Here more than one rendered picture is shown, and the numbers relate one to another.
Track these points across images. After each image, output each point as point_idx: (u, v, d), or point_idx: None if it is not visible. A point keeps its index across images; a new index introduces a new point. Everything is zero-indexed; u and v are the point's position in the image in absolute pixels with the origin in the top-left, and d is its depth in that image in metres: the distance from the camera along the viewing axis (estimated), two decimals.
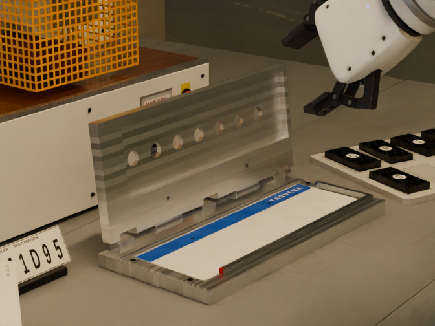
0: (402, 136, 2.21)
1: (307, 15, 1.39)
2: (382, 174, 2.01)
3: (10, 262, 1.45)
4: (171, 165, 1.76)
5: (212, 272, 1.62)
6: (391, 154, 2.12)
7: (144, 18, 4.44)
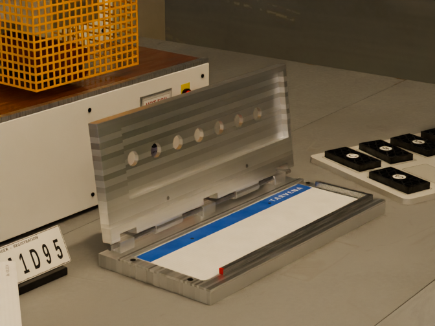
0: (402, 136, 2.21)
1: None
2: (382, 174, 2.01)
3: (10, 262, 1.45)
4: (171, 165, 1.76)
5: (212, 272, 1.62)
6: (391, 154, 2.12)
7: (144, 18, 4.44)
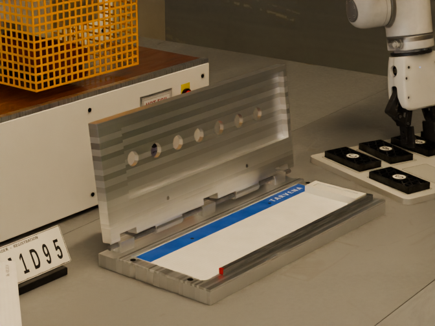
0: None
1: (406, 123, 2.14)
2: (382, 174, 2.01)
3: (10, 262, 1.45)
4: (171, 165, 1.76)
5: (212, 272, 1.62)
6: (391, 154, 2.12)
7: (144, 18, 4.44)
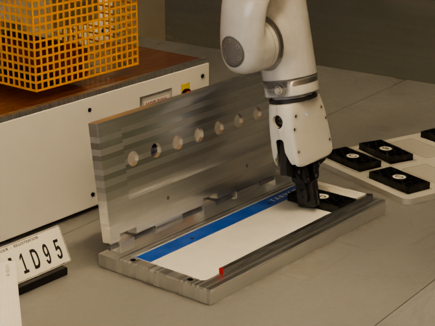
0: None
1: (305, 180, 1.82)
2: (382, 174, 2.01)
3: (10, 262, 1.45)
4: (171, 165, 1.76)
5: (212, 272, 1.62)
6: (391, 154, 2.12)
7: (144, 18, 4.44)
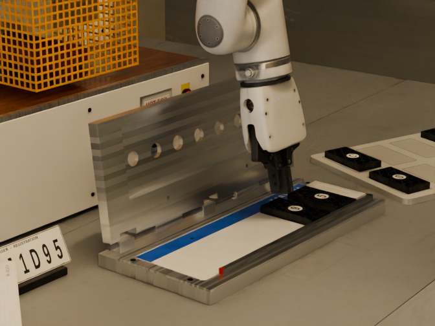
0: (300, 191, 1.90)
1: (278, 167, 1.76)
2: (382, 174, 2.01)
3: (10, 262, 1.45)
4: (171, 165, 1.76)
5: (212, 272, 1.62)
6: (307, 215, 1.80)
7: (144, 18, 4.44)
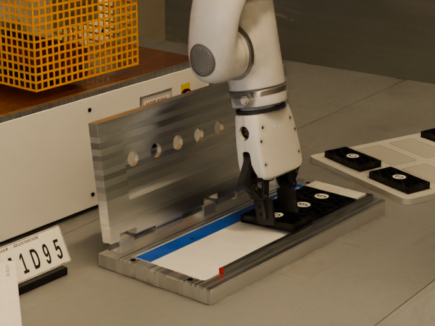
0: (300, 191, 1.90)
1: (263, 196, 1.74)
2: (382, 174, 2.01)
3: (10, 262, 1.45)
4: (171, 165, 1.76)
5: (212, 272, 1.62)
6: (316, 211, 1.82)
7: (144, 18, 4.44)
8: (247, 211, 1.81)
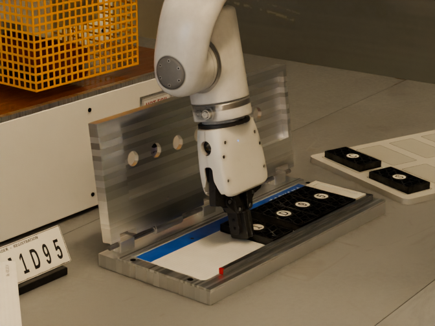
0: (299, 191, 1.90)
1: (237, 211, 1.70)
2: (382, 174, 2.01)
3: (10, 262, 1.45)
4: (171, 165, 1.76)
5: (212, 272, 1.62)
6: (314, 211, 1.82)
7: (144, 18, 4.44)
8: (256, 207, 1.83)
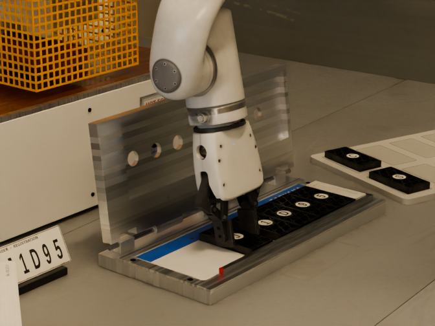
0: (299, 191, 1.90)
1: (222, 218, 1.67)
2: (382, 174, 2.01)
3: (10, 262, 1.45)
4: (171, 165, 1.76)
5: (212, 272, 1.62)
6: (315, 211, 1.82)
7: (144, 18, 4.44)
8: (256, 207, 1.83)
